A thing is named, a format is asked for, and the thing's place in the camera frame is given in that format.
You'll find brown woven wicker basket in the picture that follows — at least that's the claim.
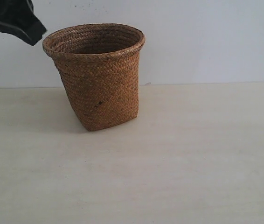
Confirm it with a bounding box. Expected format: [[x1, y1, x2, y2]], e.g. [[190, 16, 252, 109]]
[[42, 23, 146, 131]]

